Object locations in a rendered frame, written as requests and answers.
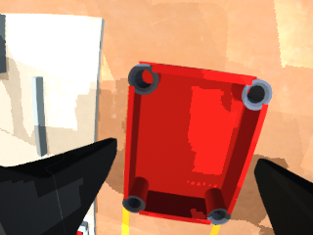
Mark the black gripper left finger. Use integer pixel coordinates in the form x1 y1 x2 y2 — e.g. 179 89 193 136
0 137 117 235

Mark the yellow rectangular frame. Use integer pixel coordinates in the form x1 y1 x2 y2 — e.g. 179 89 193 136
121 193 220 235

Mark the red hood shell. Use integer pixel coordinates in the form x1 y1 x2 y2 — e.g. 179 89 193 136
122 62 273 224

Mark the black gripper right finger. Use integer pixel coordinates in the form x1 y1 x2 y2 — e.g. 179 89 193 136
254 158 313 235

